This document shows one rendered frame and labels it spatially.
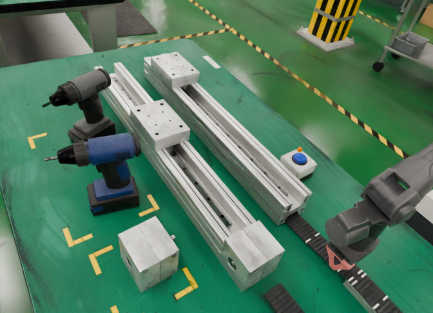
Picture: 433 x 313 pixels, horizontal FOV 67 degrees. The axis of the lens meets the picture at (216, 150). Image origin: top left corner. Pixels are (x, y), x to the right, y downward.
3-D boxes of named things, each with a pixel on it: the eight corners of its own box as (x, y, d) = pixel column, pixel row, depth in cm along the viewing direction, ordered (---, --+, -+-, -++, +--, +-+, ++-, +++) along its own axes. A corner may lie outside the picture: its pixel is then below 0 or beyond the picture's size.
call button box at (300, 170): (311, 177, 102) (318, 163, 98) (289, 189, 98) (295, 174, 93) (293, 160, 107) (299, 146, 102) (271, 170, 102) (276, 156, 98)
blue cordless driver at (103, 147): (144, 206, 87) (142, 145, 72) (62, 225, 80) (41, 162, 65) (138, 185, 91) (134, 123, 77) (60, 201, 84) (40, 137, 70)
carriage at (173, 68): (198, 88, 120) (200, 72, 115) (171, 95, 115) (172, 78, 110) (176, 67, 129) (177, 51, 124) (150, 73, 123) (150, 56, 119)
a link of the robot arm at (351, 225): (420, 206, 59) (384, 172, 64) (373, 225, 54) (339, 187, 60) (388, 243, 67) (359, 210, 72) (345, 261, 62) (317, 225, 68)
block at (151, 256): (186, 266, 76) (189, 244, 70) (141, 293, 70) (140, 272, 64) (163, 234, 81) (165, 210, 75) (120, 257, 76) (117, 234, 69)
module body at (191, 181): (250, 241, 83) (258, 222, 77) (218, 260, 78) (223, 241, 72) (122, 82, 127) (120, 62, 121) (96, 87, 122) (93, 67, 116)
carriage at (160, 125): (189, 146, 97) (190, 129, 92) (154, 158, 92) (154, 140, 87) (163, 116, 106) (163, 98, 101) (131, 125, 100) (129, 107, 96)
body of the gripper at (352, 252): (327, 243, 73) (339, 225, 68) (355, 224, 78) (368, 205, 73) (349, 267, 70) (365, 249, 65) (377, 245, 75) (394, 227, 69)
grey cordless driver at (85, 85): (119, 132, 106) (113, 73, 91) (66, 166, 93) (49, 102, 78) (103, 122, 109) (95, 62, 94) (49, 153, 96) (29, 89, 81)
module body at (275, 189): (303, 211, 92) (312, 192, 86) (276, 226, 87) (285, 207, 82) (166, 72, 136) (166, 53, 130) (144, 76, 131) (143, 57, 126)
